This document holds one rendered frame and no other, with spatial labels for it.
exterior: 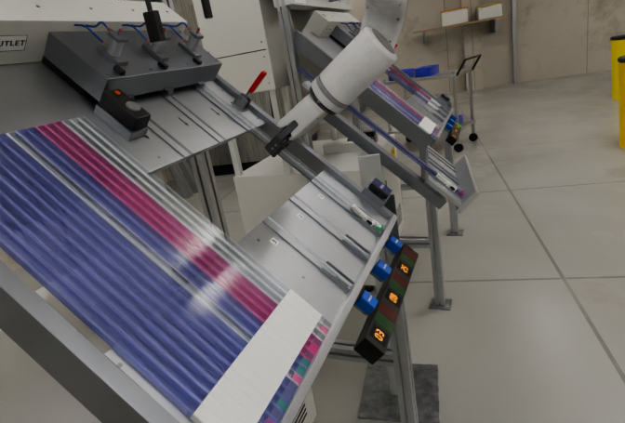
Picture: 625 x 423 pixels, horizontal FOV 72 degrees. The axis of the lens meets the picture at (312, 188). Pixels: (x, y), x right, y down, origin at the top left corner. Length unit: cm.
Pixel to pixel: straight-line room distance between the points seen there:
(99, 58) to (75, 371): 53
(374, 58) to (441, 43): 827
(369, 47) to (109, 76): 45
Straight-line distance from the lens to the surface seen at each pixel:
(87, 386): 52
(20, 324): 54
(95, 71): 81
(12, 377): 106
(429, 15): 907
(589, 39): 954
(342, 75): 82
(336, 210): 90
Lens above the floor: 110
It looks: 17 degrees down
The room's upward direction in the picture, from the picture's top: 10 degrees counter-clockwise
